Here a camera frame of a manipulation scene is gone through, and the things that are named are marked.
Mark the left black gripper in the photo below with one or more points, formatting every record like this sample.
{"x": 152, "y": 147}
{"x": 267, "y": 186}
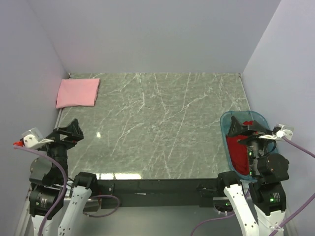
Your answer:
{"x": 62, "y": 139}

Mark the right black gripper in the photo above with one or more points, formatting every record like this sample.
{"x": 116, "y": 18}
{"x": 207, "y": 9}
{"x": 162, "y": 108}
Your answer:
{"x": 252, "y": 136}

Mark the red t shirt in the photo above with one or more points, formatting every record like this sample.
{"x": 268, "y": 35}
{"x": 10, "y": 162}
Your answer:
{"x": 238, "y": 153}

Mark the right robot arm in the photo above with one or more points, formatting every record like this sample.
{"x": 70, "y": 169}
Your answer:
{"x": 257, "y": 197}

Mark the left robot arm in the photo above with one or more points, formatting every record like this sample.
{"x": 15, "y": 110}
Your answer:
{"x": 78, "y": 192}

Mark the teal transparent plastic bin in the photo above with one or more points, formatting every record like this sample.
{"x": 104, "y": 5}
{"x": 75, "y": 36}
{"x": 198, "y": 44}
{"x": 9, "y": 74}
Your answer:
{"x": 255, "y": 149}

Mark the folded pink t shirt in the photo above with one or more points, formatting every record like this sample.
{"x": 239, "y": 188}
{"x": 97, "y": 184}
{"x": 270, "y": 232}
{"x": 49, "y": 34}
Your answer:
{"x": 77, "y": 92}

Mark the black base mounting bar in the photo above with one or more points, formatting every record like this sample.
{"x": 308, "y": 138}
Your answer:
{"x": 162, "y": 192}

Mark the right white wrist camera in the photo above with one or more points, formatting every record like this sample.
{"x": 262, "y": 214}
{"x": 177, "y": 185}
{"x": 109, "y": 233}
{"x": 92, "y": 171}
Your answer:
{"x": 279, "y": 132}

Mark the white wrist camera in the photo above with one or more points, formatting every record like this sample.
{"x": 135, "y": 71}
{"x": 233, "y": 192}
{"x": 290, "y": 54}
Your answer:
{"x": 32, "y": 139}
{"x": 279, "y": 132}

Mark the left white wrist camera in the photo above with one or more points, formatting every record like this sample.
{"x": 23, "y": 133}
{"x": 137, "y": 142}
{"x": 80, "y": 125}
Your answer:
{"x": 32, "y": 139}

